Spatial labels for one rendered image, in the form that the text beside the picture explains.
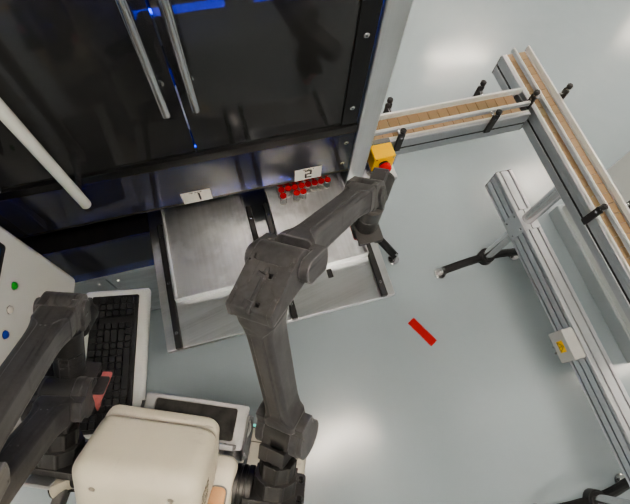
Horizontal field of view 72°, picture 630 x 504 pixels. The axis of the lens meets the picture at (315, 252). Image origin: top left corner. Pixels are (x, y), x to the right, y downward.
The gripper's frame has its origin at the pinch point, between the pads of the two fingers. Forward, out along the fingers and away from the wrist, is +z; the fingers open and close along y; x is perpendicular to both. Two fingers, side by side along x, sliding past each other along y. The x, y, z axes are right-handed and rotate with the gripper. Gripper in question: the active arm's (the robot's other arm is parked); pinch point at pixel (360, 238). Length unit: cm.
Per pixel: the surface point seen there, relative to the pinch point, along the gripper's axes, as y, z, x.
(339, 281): -4.7, 20.1, 5.3
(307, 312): -11.8, 19.9, 17.5
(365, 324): -4, 108, -17
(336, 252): 4.9, 20.0, 3.7
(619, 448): -79, 61, -85
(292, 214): 21.3, 20.0, 14.2
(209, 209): 29, 20, 40
